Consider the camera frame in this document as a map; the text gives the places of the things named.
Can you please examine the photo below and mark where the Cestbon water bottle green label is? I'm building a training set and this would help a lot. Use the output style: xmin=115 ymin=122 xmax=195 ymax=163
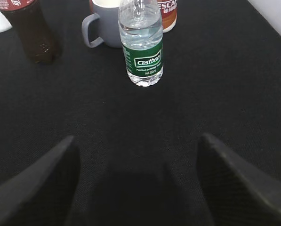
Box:
xmin=118 ymin=0 xmax=163 ymax=87

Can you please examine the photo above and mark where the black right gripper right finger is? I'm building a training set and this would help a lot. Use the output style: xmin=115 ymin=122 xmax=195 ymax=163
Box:
xmin=196 ymin=133 xmax=281 ymax=226

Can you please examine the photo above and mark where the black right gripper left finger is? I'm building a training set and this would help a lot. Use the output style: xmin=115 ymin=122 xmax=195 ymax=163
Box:
xmin=0 ymin=136 xmax=80 ymax=226

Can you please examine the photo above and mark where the grey mug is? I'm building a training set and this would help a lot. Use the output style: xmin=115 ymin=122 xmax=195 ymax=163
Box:
xmin=81 ymin=0 xmax=122 ymax=48

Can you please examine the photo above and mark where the cola bottle red label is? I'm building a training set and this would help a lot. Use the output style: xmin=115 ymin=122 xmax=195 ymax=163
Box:
xmin=0 ymin=0 xmax=61 ymax=64

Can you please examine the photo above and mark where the Nescafe coffee bottle brown label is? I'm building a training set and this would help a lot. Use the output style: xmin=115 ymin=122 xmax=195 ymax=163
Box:
xmin=157 ymin=0 xmax=178 ymax=33

